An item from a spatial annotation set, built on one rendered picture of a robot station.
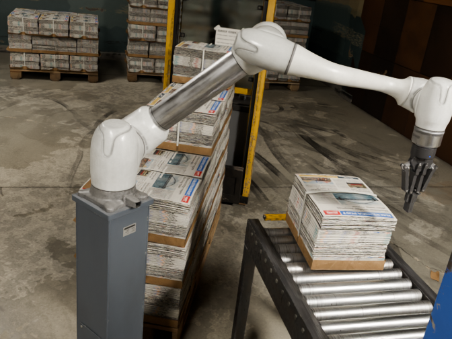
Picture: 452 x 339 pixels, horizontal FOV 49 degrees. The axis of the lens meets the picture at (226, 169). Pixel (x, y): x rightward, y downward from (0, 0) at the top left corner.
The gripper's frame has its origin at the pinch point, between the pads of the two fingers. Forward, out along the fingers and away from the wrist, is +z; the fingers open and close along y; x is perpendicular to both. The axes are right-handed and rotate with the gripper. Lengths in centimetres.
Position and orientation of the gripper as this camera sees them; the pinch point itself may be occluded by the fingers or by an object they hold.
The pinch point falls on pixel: (409, 201)
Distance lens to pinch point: 178.2
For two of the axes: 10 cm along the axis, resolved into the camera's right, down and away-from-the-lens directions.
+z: -1.0, 9.2, 3.8
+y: -9.7, 0.0, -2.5
